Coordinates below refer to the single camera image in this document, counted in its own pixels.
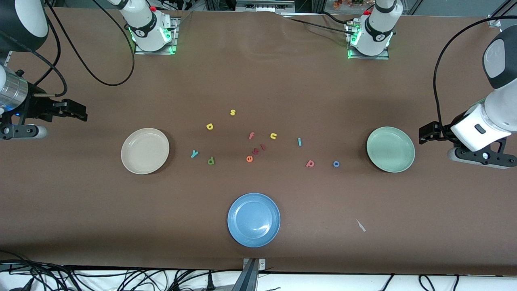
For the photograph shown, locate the pale green plate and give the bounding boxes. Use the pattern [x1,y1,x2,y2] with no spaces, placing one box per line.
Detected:
[366,127,416,173]

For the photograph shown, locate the beige brown plate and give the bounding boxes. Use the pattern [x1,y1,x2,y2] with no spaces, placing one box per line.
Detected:
[121,128,170,175]

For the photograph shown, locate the aluminium corner profile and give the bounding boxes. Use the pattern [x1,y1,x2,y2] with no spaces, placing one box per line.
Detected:
[487,0,517,28]

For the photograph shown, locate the brown table cover sheet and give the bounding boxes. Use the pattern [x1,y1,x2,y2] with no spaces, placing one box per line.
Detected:
[0,7,517,275]

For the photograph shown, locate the blue plate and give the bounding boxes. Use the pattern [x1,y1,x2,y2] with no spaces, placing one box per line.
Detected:
[227,193,281,248]

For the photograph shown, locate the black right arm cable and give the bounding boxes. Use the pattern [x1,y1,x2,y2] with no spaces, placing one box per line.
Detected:
[0,0,136,97]

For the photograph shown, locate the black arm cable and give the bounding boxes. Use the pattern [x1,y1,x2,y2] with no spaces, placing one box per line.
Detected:
[0,0,136,97]
[433,16,517,130]

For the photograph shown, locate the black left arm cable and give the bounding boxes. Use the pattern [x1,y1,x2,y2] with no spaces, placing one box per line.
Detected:
[433,16,517,130]

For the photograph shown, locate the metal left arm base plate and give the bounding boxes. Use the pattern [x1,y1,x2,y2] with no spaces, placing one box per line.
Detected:
[347,20,390,60]

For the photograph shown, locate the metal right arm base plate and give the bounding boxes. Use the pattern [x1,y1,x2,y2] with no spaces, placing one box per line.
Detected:
[135,16,180,55]

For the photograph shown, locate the looped black floor cable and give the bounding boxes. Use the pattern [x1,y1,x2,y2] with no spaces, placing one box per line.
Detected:
[418,275,460,291]

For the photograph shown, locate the black cables on table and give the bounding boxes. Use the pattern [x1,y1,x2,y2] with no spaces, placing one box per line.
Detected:
[279,11,358,37]

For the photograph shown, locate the tangled black floor cables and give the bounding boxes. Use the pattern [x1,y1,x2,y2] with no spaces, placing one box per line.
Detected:
[0,251,243,291]

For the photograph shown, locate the grey metal frame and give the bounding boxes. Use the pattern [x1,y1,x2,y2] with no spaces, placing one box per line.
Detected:
[235,0,296,13]

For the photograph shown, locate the metal clamp bracket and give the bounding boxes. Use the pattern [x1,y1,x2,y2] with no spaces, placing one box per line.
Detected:
[242,258,266,291]

